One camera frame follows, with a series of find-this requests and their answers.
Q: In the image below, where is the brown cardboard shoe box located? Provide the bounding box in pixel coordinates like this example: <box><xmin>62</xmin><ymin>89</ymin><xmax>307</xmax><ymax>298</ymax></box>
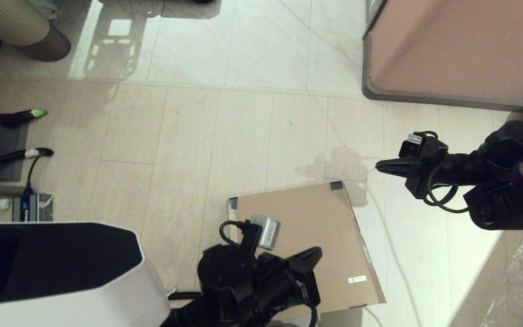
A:
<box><xmin>227</xmin><ymin>181</ymin><xmax>386</xmax><ymax>321</ymax></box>

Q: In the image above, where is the grey power adapter box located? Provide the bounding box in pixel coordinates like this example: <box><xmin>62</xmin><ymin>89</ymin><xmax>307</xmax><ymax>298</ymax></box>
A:
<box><xmin>12</xmin><ymin>193</ymin><xmax>54</xmax><ymax>222</ymax></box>

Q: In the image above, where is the black object with green tip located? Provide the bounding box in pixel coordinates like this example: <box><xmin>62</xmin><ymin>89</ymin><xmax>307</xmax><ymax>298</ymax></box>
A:
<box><xmin>0</xmin><ymin>108</ymin><xmax>49</xmax><ymax>128</ymax></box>

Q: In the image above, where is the beige ribbed round pouf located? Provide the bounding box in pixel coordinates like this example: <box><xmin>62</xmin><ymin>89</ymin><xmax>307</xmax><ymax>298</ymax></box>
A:
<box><xmin>0</xmin><ymin>0</ymin><xmax>72</xmax><ymax>62</ymax></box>

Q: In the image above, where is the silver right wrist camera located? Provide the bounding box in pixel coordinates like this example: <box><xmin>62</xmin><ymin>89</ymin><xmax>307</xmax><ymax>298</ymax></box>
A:
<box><xmin>400</xmin><ymin>132</ymin><xmax>426</xmax><ymax>158</ymax></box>

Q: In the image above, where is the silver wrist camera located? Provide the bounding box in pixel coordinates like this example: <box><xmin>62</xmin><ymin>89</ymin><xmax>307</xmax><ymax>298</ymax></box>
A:
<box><xmin>400</xmin><ymin>132</ymin><xmax>426</xmax><ymax>158</ymax></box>
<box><xmin>249</xmin><ymin>214</ymin><xmax>281</xmax><ymax>251</ymax></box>

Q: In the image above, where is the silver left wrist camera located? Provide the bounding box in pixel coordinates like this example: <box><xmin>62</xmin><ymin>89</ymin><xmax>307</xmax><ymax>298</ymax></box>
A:
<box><xmin>249</xmin><ymin>214</ymin><xmax>281</xmax><ymax>251</ymax></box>

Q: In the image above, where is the pink cabinet with grey frame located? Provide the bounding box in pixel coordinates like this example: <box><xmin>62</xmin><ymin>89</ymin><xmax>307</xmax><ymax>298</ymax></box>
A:
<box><xmin>362</xmin><ymin>0</ymin><xmax>523</xmax><ymax>115</ymax></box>

